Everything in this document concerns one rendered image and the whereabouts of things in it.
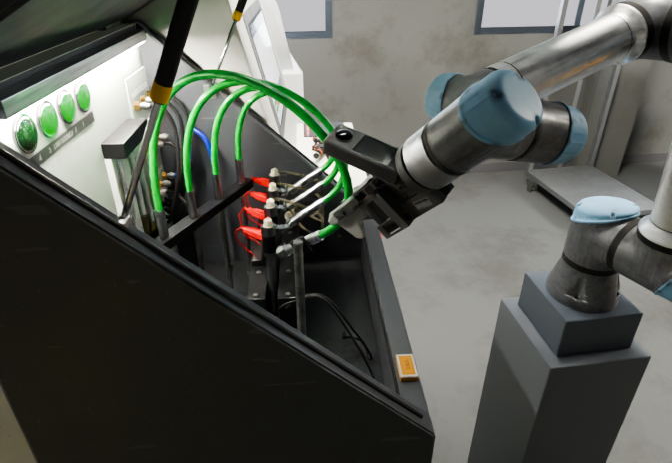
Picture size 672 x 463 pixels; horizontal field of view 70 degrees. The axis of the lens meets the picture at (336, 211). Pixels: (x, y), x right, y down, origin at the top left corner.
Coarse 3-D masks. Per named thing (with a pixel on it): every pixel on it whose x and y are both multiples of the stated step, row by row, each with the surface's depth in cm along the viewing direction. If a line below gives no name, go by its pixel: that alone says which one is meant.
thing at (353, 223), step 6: (348, 198) 71; (342, 204) 70; (360, 210) 69; (330, 216) 73; (348, 216) 71; (354, 216) 70; (360, 216) 69; (366, 216) 69; (330, 222) 74; (336, 222) 72; (342, 222) 72; (348, 222) 72; (354, 222) 71; (360, 222) 70; (348, 228) 72; (354, 228) 72; (360, 228) 71; (354, 234) 72; (360, 234) 72
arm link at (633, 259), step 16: (656, 208) 85; (640, 224) 89; (656, 224) 86; (624, 240) 92; (640, 240) 88; (656, 240) 85; (624, 256) 92; (640, 256) 89; (656, 256) 86; (624, 272) 94; (640, 272) 90; (656, 272) 87; (656, 288) 88
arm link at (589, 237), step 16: (576, 208) 101; (592, 208) 97; (608, 208) 96; (624, 208) 96; (576, 224) 100; (592, 224) 97; (608, 224) 95; (624, 224) 94; (576, 240) 101; (592, 240) 97; (608, 240) 95; (576, 256) 102; (592, 256) 99; (608, 256) 95
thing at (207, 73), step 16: (192, 80) 73; (240, 80) 70; (256, 80) 70; (272, 96) 70; (160, 112) 78; (304, 112) 69; (320, 128) 70; (336, 160) 70; (352, 192) 73; (160, 208) 89; (336, 224) 76
